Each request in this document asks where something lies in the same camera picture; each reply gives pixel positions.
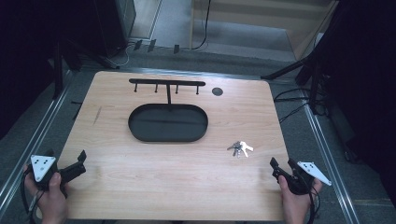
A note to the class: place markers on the round black table grommet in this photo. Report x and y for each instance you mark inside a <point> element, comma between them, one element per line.
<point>217,91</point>

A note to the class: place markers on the person's right hand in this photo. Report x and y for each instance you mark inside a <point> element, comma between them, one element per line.
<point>295,207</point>

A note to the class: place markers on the black key rack with tray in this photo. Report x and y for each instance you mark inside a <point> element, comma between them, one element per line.
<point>168,123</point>

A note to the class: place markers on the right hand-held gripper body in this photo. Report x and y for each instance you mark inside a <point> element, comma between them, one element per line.
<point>306,174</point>

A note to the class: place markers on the person's left hand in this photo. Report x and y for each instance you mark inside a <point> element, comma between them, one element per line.
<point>53,202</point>

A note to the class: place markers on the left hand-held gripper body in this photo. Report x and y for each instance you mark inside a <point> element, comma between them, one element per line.
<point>42,168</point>

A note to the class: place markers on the dark cabinet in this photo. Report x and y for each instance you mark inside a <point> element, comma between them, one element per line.
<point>116,25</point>

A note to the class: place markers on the bunch of silver keys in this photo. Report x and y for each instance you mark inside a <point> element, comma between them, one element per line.
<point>241,148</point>

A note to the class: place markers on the black tripod stand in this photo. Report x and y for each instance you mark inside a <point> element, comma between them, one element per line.
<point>313,81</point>

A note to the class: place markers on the metal floor rail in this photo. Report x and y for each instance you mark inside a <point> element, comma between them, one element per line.
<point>34,143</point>
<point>330,161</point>

